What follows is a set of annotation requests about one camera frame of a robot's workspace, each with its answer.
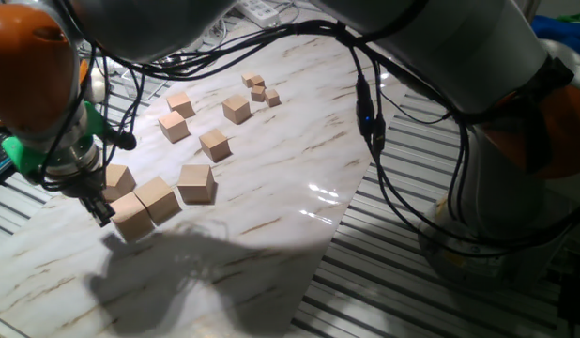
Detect white power strip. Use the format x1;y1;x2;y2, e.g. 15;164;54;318
236;0;282;28

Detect white marble pattern mat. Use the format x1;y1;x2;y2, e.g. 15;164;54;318
0;32;408;338

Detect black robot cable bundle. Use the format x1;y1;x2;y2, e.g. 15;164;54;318
36;18;580;259

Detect clear plastic container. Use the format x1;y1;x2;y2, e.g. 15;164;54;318
120;65;172;100

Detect blue bag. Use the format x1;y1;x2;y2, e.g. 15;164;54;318
531;13;580;53

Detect white round object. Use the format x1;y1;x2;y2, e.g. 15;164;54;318
89;65;108;104

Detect aluminium profile beam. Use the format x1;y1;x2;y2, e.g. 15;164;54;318
514;0;542;23

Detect large wooden cube block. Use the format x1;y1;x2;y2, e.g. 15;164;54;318
198;128;233;164
165;91;197;119
221;93;252;126
109;192;156;243
133;176;182;225
157;110;191;145
176;163;217;206
101;163;137;204

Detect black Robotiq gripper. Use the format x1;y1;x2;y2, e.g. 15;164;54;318
59;168;116;229

